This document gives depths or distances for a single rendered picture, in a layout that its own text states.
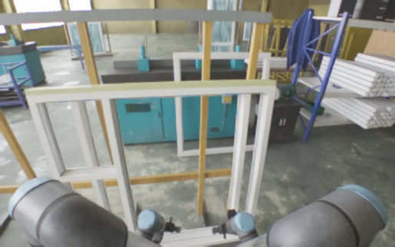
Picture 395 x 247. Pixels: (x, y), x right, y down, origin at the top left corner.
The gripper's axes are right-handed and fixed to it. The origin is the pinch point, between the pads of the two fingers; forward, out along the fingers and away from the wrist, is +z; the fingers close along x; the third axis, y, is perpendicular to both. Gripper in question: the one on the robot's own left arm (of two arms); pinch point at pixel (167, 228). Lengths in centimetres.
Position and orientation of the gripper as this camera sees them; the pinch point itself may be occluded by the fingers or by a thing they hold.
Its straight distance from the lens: 131.7
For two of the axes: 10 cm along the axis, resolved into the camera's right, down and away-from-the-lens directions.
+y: 1.3, -8.0, 5.9
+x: -9.8, -0.1, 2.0
